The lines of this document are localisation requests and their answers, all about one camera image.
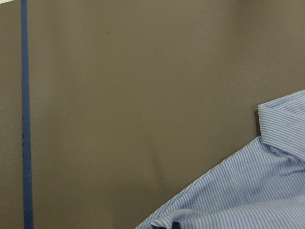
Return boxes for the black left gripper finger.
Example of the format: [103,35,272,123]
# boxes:
[172,222,181,229]

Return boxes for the light blue striped shirt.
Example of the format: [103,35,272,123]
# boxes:
[139,91,305,229]

